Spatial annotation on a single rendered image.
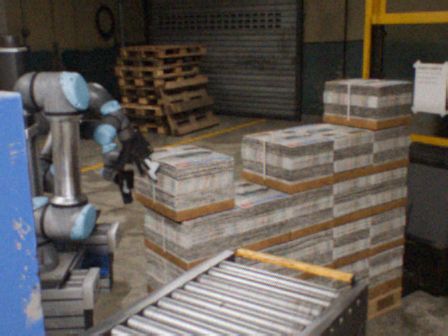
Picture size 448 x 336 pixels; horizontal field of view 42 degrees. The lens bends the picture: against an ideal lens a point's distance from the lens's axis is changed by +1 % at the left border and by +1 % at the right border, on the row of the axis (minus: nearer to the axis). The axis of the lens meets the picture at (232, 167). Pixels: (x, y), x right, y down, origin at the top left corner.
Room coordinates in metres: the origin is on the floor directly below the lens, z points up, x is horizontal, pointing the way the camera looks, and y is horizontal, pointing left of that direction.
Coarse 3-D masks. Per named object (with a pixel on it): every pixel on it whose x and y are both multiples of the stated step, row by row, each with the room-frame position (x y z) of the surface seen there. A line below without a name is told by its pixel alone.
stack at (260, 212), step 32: (256, 192) 2.62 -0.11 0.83; (320, 192) 2.68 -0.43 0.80; (352, 192) 2.82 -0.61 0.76; (160, 224) 2.40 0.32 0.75; (192, 224) 2.23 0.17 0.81; (224, 224) 2.32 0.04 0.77; (256, 224) 2.44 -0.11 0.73; (288, 224) 2.55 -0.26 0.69; (352, 224) 2.82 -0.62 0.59; (160, 256) 2.41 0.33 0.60; (192, 256) 2.23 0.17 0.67; (288, 256) 2.55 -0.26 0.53; (320, 256) 2.68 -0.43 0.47
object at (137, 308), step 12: (228, 252) 1.95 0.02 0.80; (204, 264) 1.84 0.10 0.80; (216, 264) 1.85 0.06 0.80; (180, 276) 1.75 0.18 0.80; (192, 276) 1.75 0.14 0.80; (168, 288) 1.66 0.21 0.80; (180, 288) 1.68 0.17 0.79; (144, 300) 1.59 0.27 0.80; (156, 300) 1.59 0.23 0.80; (120, 312) 1.51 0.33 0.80; (132, 312) 1.51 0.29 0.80; (108, 324) 1.45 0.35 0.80; (120, 324) 1.46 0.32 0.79
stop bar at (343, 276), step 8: (240, 248) 1.94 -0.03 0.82; (248, 256) 1.89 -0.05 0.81; (256, 256) 1.87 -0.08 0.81; (264, 256) 1.86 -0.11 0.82; (272, 256) 1.86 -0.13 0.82; (280, 264) 1.82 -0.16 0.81; (288, 264) 1.80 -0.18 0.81; (296, 264) 1.79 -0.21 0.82; (304, 264) 1.79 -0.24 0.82; (312, 272) 1.75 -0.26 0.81; (320, 272) 1.74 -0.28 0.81; (328, 272) 1.72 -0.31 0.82; (336, 272) 1.72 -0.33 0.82; (344, 272) 1.72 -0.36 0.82; (344, 280) 1.69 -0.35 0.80; (352, 280) 1.68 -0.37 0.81
